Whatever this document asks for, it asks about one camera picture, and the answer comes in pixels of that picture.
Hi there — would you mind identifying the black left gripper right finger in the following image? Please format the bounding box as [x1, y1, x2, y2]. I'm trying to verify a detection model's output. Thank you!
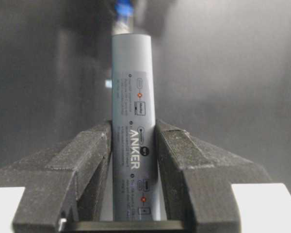
[155, 120, 272, 233]

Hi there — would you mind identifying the blue LAN cable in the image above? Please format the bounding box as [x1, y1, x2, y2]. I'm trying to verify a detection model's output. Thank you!
[113, 0, 134, 35]

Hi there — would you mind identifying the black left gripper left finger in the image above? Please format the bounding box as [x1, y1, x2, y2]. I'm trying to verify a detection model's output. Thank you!
[0, 122, 112, 233]

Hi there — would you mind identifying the grey Anker USB hub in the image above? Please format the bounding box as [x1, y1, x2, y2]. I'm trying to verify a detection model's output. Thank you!
[112, 33, 162, 221]

